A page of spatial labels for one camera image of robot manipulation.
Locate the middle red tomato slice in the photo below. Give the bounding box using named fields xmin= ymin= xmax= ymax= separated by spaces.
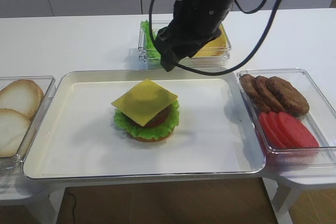
xmin=267 ymin=112 xmax=294 ymax=148

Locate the black cable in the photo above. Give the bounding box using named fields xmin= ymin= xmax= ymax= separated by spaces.
xmin=148 ymin=0 xmax=300 ymax=77

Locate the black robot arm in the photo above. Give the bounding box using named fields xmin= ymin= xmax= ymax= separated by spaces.
xmin=154 ymin=0 xmax=234 ymax=71

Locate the middle brown patty in bin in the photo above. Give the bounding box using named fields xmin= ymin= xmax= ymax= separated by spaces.
xmin=254 ymin=76 xmax=286 ymax=113

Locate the brown burger patty on stack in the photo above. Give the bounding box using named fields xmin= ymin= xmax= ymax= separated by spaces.
xmin=125 ymin=102 xmax=173 ymax=128

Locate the front red tomato slice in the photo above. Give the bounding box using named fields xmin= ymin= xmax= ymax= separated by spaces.
xmin=277 ymin=112 xmax=320 ymax=148

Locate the back brown patty in bin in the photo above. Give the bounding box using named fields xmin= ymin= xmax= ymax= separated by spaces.
xmin=239 ymin=74 xmax=271 ymax=113

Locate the back red tomato slice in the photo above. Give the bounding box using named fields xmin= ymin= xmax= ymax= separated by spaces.
xmin=258 ymin=112 xmax=284 ymax=149

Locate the green lettuce leaf on burger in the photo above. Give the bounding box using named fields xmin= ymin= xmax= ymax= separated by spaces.
xmin=113 ymin=100 xmax=180 ymax=133

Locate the yellow cheese slice stack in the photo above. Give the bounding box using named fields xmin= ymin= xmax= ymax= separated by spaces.
xmin=194 ymin=24 xmax=228 ymax=57

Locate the bun half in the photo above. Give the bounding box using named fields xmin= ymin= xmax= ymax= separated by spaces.
xmin=1 ymin=79 xmax=44 ymax=120
xmin=1 ymin=109 xmax=30 ymax=157

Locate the clear bin with patties tomatoes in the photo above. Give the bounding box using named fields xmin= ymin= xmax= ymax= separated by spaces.
xmin=237 ymin=69 xmax=335 ymax=166

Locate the green lettuce in bin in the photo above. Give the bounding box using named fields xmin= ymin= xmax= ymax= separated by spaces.
xmin=141 ymin=20 xmax=161 ymax=59

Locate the white serving tray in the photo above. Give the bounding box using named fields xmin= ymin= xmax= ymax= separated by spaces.
xmin=23 ymin=69 xmax=266 ymax=184

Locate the clear bin with buns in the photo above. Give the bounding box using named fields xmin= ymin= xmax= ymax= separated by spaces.
xmin=1 ymin=76 xmax=56 ymax=176

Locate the front brown patty in bin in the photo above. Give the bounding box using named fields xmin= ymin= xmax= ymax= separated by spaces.
xmin=266 ymin=76 xmax=310 ymax=116

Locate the red tomato slice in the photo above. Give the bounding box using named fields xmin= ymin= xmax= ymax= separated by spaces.
xmin=258 ymin=112 xmax=284 ymax=149
xmin=277 ymin=112 xmax=320 ymax=148
xmin=267 ymin=112 xmax=294 ymax=148

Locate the brown patty in bin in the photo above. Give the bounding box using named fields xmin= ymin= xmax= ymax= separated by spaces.
xmin=254 ymin=76 xmax=286 ymax=113
xmin=266 ymin=76 xmax=310 ymax=116
xmin=239 ymin=74 xmax=271 ymax=113

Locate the bottom burger bun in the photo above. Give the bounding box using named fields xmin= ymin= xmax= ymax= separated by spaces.
xmin=128 ymin=128 xmax=175 ymax=142

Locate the clear bin with lettuce cheese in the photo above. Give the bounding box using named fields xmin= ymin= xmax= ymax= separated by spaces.
xmin=138 ymin=23 xmax=231 ymax=69

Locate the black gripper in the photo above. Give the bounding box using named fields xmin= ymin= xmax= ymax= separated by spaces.
xmin=154 ymin=0 xmax=234 ymax=72

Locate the upper bun half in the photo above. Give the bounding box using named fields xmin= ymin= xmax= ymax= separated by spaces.
xmin=1 ymin=79 xmax=44 ymax=120

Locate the lower bun half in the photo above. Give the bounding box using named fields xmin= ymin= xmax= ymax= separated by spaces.
xmin=1 ymin=109 xmax=30 ymax=157

